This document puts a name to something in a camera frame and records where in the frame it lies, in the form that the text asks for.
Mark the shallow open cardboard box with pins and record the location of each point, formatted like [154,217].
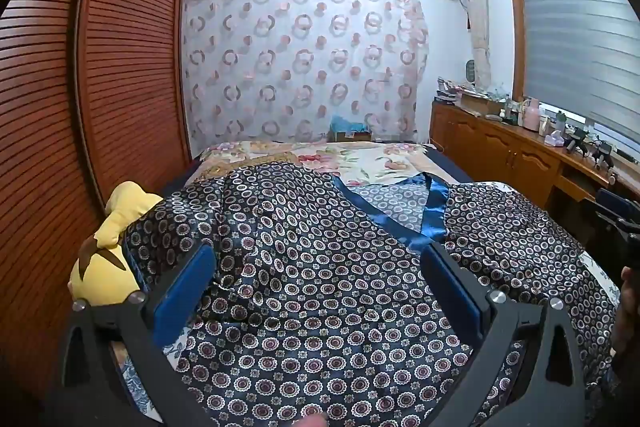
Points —
[480,104]

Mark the stack of papers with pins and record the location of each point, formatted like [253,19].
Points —
[447,89]

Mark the navy patterned satin pajama top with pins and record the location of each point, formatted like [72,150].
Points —
[325,257]

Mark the brown cardboard box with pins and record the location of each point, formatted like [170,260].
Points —
[350,137]

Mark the navy mattress sheet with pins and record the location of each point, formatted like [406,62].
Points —
[450,169]

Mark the circle patterned sheer curtain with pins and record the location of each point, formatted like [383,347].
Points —
[300,57]

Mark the wooden sideboard cabinet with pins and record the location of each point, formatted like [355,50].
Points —
[500,147]

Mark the cream tied curtain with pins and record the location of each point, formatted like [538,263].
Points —
[477,7]

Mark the green bottle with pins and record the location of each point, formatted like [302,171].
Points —
[561,122]

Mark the blue crumpled cloth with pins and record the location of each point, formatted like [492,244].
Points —
[345,124]

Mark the pink floral bed blanket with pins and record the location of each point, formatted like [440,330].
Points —
[370,162]

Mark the blue floral white bedsheet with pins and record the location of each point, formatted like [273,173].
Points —
[175,354]

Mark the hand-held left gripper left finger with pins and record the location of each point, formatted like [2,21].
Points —
[185,287]

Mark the small white desk fan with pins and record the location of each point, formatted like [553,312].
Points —
[470,71]

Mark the yellow plush toy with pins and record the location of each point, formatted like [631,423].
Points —
[107,257]

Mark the person's left hand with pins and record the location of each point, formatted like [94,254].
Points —
[316,422]

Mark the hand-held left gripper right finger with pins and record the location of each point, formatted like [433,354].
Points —
[450,287]

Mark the pink thermos jug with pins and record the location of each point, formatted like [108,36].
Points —
[531,117]

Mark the wooden louvered wardrobe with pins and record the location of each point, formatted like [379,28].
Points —
[125,57]

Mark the person's right hand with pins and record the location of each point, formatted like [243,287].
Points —
[628,279]

